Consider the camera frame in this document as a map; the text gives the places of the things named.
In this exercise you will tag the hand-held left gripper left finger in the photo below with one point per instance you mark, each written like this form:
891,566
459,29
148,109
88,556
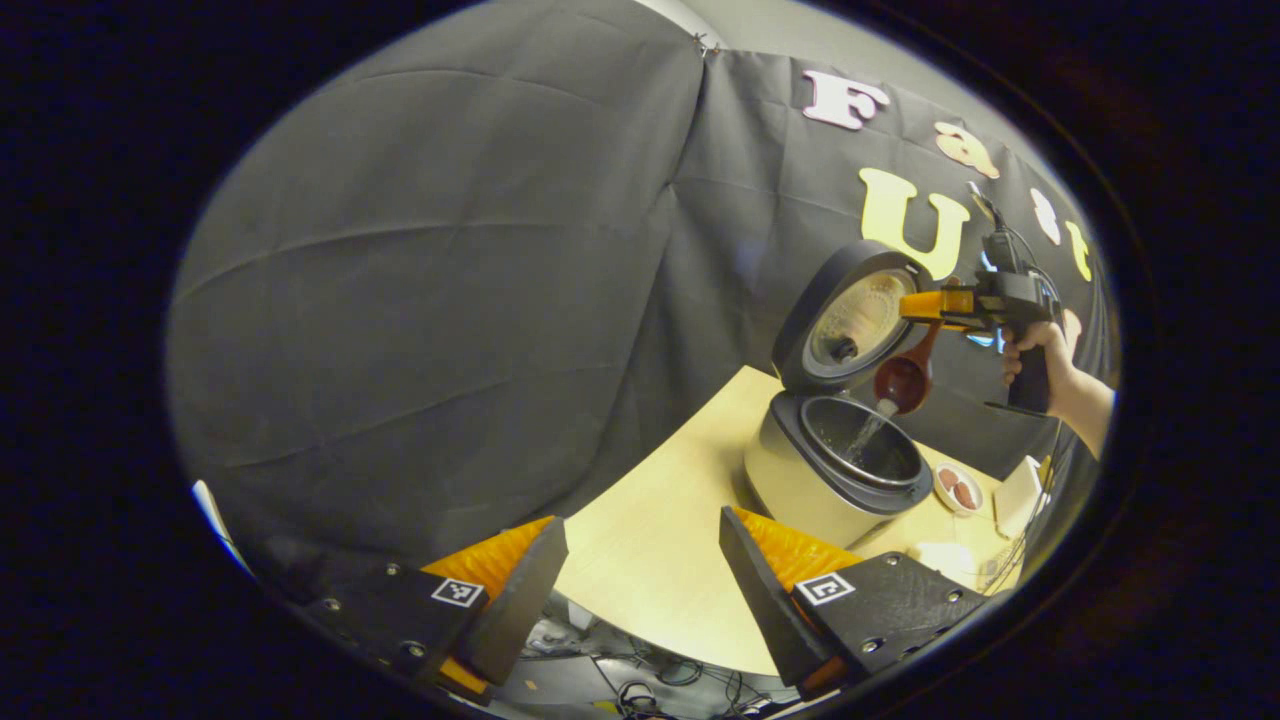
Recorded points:
520,605

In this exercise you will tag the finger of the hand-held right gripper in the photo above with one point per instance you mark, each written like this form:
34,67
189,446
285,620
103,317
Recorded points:
935,303

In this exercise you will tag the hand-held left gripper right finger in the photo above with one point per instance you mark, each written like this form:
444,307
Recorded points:
765,605

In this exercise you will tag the dark wooden spoon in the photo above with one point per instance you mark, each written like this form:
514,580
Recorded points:
900,385

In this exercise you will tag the cream and navy rice cooker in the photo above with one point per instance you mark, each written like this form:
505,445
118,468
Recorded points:
790,480

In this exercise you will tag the white rice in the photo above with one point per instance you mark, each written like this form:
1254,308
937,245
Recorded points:
868,435

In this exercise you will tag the cream rice tray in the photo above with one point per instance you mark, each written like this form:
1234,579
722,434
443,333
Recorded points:
945,560

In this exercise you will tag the red meat piece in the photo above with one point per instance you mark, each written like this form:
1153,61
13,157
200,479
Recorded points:
965,495
948,479

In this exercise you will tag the round white plate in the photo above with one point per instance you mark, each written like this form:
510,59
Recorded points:
945,500

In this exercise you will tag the white toaster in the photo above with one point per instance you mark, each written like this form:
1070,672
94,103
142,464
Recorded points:
1015,500

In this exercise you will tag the black backdrop cloth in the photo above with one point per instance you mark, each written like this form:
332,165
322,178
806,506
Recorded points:
450,300

